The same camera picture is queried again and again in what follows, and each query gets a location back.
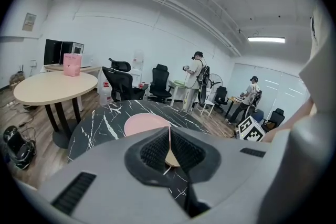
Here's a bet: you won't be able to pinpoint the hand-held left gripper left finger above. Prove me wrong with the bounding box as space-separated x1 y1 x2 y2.
38 126 190 224

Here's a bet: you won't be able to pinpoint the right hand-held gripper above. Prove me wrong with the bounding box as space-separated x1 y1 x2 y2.
237 115 266 143

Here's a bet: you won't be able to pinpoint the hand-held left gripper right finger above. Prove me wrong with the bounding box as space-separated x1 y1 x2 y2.
170 126 271 219

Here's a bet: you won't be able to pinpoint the person's right forearm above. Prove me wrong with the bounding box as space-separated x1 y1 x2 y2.
262 96 316 143

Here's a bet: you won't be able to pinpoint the wooden desk with black legs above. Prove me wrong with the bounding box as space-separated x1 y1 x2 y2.
227 95 253 122

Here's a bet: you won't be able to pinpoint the white chair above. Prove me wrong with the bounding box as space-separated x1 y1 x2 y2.
199 87 216 117

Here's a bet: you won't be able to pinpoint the black marble round table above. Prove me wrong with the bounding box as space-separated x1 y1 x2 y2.
67 99 211 164

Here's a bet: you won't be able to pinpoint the black standing fan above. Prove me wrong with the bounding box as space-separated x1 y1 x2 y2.
207 73 224 90

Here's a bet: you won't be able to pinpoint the black oval device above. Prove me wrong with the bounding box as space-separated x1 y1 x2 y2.
197 78 209 106

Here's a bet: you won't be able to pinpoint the pink plate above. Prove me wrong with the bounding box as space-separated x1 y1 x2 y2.
123 113 170 138

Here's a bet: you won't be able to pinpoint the black backpack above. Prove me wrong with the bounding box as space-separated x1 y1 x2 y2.
196 65 211 85

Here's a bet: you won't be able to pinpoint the white desk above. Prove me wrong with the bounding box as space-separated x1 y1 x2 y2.
169 79 196 109

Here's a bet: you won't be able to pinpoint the ceiling light tube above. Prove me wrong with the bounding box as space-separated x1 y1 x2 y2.
247 36 286 44

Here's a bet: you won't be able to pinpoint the black equipment bag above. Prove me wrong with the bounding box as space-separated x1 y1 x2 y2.
3 125 36 170

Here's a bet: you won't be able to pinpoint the person's white shirt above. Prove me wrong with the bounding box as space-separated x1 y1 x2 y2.
298 2 336 116

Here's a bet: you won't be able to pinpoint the black office chair with headrest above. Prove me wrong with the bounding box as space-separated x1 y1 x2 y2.
101 58 149 103

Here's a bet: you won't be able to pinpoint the beige round table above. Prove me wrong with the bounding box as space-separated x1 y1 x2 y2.
13 70 99 149

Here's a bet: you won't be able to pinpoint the light wooden desk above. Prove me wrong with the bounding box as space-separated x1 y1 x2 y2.
43 63 103 80

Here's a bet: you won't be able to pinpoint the white water dispenser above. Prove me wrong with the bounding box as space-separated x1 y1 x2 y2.
131 50 145 88

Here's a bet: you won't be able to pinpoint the pink box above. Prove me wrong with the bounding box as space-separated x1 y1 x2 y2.
63 52 83 78

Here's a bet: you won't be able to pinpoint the white appliance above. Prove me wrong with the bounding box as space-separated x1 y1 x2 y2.
80 53 94 69

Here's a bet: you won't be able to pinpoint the brown box with sticks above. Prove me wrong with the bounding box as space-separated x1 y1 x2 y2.
9 63 27 86

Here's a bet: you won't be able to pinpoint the black monitor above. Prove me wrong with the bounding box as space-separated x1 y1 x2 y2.
60 41 85 61
44 39 64 66

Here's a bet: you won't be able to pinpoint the white ceiling pipes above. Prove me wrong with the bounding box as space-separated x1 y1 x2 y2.
102 0 243 58

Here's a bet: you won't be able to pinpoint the wall poster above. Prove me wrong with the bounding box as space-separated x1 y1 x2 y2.
21 12 37 33

